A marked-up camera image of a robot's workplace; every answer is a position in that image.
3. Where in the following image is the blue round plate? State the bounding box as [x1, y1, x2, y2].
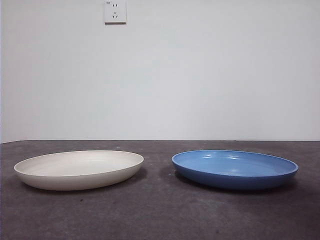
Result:
[171, 149, 300, 190]

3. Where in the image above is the white wall socket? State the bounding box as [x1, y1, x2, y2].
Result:
[104, 0, 127, 25]

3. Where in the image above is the white round plate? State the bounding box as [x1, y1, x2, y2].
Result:
[13, 149, 145, 191]

